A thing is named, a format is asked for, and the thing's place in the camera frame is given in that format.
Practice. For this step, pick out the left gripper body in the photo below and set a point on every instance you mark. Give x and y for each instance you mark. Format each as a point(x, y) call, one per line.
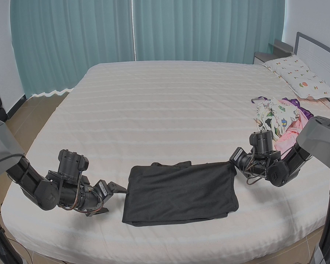
point(93, 197)

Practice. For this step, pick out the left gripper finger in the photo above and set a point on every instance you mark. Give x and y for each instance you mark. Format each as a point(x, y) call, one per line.
point(97, 212)
point(117, 188)

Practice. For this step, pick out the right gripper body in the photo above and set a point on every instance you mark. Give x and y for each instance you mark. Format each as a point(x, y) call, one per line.
point(243, 161)

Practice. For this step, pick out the black trousers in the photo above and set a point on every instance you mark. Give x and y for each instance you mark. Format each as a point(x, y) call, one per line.
point(181, 191)

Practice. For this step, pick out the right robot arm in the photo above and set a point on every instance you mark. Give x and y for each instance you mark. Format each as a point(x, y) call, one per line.
point(319, 136)

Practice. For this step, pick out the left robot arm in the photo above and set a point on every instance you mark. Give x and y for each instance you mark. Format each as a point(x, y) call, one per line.
point(41, 191)

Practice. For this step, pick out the bed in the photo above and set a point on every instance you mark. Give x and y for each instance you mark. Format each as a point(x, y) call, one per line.
point(167, 106)

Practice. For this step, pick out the pink garment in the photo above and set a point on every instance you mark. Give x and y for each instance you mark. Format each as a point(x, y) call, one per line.
point(287, 142)

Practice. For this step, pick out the white printed garment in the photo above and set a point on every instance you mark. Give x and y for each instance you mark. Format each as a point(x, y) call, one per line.
point(275, 117)

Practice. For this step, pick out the purple garment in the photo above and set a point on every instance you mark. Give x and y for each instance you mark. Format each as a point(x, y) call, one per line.
point(305, 111)

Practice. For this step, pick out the white printed pillow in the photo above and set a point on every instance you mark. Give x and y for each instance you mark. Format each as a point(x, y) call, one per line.
point(299, 76)

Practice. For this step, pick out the grey white bedside table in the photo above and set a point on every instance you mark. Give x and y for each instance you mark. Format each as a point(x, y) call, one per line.
point(262, 57)

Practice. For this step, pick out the white curtain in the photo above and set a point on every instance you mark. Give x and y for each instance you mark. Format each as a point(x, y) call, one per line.
point(52, 93)

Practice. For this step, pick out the blue-green curtain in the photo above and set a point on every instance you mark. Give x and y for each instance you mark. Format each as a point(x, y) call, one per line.
point(71, 37)
point(209, 23)

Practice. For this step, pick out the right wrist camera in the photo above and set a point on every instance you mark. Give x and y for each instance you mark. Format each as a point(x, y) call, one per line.
point(253, 139)

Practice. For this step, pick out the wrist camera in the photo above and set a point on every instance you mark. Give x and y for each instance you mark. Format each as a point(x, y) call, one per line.
point(84, 163)
point(253, 139)

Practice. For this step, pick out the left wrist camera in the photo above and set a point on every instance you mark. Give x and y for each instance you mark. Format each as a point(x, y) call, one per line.
point(84, 163)

